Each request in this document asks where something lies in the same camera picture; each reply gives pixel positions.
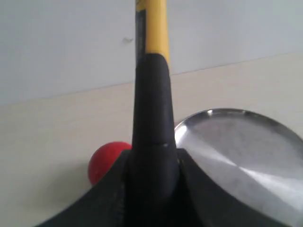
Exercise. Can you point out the red dome push button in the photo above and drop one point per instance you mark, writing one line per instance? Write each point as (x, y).
(103, 158)

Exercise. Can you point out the yellow black claw hammer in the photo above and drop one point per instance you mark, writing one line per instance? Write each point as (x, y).
(154, 183)

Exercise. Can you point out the round stainless steel plate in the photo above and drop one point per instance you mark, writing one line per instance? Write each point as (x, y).
(254, 158)

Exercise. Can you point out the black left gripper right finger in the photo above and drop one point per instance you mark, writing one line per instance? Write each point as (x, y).
(233, 197)

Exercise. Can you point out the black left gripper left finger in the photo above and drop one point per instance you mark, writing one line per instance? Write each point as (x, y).
(102, 206)

